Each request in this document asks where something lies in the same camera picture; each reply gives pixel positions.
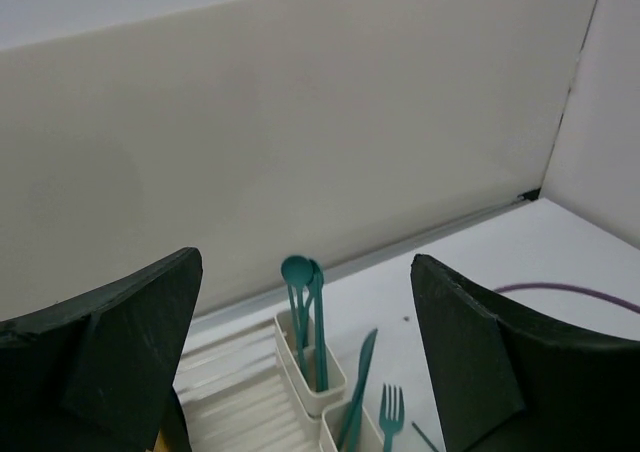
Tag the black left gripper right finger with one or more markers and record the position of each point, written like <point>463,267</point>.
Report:
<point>506,377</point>

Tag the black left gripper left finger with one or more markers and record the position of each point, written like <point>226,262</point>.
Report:
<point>96,372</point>

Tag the teal plastic fork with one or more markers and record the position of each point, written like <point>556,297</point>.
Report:
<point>392,414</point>

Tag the teal plastic spoon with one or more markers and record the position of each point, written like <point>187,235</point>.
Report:
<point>314,288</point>
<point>297,271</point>

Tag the white far utensil caddy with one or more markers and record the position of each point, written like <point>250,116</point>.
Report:
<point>305,385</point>

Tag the white wire dish rack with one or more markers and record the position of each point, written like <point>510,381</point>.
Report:
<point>237,396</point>

